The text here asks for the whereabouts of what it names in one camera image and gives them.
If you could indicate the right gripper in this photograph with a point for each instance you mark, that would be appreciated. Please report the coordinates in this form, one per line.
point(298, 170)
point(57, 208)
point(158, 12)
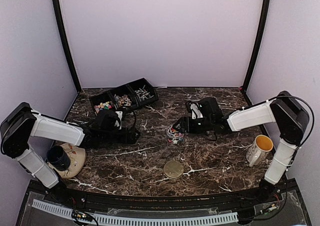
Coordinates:
point(184, 120)

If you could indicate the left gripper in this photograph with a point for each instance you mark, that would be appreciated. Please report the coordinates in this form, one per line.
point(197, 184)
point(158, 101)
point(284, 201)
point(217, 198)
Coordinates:
point(132, 139)

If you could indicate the black three-compartment candy tray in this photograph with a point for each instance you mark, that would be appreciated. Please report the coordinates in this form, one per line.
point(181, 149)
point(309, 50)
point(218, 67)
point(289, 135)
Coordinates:
point(127, 89)

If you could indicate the white jar lid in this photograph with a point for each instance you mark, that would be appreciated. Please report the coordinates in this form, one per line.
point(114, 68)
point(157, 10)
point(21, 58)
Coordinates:
point(173, 169)

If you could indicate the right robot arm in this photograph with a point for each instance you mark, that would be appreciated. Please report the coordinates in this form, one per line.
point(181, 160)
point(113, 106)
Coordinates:
point(292, 116)

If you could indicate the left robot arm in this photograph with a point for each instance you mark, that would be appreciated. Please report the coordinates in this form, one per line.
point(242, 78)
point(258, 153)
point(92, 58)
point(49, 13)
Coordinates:
point(24, 122)

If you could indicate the candies inside glass jar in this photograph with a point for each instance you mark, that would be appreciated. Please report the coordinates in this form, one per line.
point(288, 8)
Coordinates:
point(176, 135)

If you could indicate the pile of small stick candies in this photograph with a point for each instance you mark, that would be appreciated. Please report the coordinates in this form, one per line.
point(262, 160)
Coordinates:
point(143, 94)

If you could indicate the pile of star candies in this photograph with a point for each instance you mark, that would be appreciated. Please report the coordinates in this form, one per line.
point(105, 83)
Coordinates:
point(103, 106)

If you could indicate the pile of swirl lollipops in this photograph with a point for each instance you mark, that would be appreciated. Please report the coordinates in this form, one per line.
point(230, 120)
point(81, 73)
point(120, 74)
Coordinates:
point(123, 101)

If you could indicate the cream floral plate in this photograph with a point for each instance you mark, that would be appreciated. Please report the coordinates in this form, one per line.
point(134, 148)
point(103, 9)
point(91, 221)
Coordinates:
point(77, 160)

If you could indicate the white mug yellow inside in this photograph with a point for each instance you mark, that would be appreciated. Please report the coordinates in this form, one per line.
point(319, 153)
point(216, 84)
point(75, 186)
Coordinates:
point(259, 150)

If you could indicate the dark blue mug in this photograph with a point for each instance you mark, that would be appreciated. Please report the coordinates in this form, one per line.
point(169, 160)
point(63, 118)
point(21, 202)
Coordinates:
point(58, 158)

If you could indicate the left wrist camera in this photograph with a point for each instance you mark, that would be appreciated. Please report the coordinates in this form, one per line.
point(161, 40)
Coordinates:
point(109, 120)

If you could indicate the black front rail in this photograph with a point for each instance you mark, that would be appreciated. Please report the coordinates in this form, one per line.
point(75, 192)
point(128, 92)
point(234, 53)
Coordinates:
point(92, 201)

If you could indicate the white slotted cable duct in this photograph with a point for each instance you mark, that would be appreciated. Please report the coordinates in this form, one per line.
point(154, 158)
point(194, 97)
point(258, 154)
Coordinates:
point(102, 219)

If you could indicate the right black frame post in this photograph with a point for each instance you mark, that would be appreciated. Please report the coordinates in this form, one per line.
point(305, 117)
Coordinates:
point(256, 46)

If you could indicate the black frame post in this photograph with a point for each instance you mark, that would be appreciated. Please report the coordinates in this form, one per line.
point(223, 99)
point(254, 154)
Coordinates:
point(256, 46)
point(65, 44)

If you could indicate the left black frame post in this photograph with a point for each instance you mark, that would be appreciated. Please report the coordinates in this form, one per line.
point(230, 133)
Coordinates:
point(65, 44)

